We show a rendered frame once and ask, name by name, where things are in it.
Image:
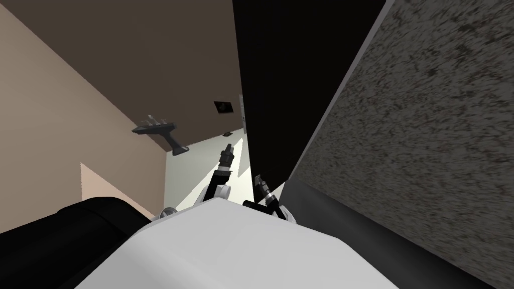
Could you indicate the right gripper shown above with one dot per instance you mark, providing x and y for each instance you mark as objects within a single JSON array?
[{"x": 263, "y": 186}]

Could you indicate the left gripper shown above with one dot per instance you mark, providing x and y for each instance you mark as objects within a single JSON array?
[{"x": 227, "y": 159}]

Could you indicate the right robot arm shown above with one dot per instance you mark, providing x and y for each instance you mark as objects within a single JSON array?
[{"x": 265, "y": 208}]

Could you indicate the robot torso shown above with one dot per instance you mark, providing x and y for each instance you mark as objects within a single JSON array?
[{"x": 241, "y": 249}]

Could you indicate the black door leaf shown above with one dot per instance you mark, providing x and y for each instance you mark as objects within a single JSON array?
[{"x": 297, "y": 80}]

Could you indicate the dark framed wall picture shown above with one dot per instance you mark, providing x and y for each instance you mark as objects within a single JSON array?
[{"x": 223, "y": 107}]

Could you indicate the white panelled wall cabinet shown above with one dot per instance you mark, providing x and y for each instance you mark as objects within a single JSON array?
[{"x": 241, "y": 108}]

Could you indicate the grey wall shelf with utensils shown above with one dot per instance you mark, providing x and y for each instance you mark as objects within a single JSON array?
[{"x": 154, "y": 129}]

